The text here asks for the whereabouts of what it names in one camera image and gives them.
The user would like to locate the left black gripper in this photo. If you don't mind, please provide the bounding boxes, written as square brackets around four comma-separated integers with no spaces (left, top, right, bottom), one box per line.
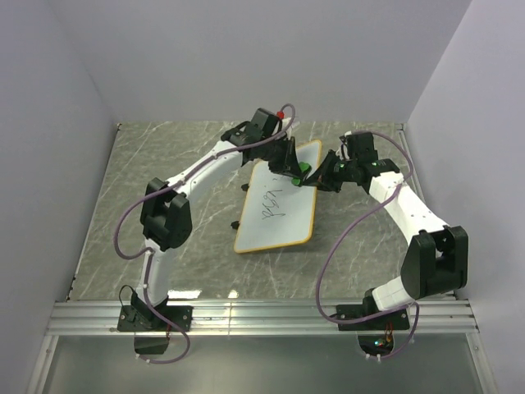
[261,138,304,181]

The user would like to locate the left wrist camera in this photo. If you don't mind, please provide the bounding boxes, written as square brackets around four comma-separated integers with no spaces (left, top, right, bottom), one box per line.
[276,107,300,132]

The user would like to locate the green whiteboard eraser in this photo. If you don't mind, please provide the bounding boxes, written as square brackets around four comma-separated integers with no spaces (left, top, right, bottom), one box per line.
[291,162,312,186]

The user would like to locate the whiteboard wire stand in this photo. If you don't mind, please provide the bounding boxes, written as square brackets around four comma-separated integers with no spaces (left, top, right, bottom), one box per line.
[231,183,250,231]

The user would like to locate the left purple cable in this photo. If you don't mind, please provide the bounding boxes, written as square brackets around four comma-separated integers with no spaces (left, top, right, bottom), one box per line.
[113,103,297,365]

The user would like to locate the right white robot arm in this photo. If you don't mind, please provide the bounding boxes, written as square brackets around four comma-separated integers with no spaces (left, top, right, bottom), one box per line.
[302,131,469,328]

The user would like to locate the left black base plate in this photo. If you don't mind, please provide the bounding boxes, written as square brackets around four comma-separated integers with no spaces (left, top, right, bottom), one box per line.
[116,305,194,332]

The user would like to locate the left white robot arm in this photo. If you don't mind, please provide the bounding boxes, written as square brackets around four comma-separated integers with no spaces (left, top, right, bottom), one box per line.
[136,103,311,330]

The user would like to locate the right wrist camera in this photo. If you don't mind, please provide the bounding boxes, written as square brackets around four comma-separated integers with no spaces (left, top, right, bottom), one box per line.
[336,131,355,161]

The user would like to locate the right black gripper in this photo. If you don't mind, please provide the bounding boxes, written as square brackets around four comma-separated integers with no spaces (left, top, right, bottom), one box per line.
[303,150,356,194]

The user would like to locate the yellow framed whiteboard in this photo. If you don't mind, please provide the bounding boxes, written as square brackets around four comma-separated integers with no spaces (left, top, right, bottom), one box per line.
[234,161,317,254]

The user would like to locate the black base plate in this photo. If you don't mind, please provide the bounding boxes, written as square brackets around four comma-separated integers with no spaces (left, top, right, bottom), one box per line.
[330,304,410,332]
[116,305,194,332]

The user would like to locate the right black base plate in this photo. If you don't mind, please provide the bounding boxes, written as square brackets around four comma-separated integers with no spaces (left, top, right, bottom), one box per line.
[330,304,410,332]

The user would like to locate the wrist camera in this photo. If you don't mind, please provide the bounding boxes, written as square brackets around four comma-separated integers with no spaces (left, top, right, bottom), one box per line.
[276,107,300,132]
[336,131,355,161]

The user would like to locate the aluminium mounting rail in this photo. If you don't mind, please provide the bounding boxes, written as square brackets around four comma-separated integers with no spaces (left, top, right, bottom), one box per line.
[45,298,479,337]

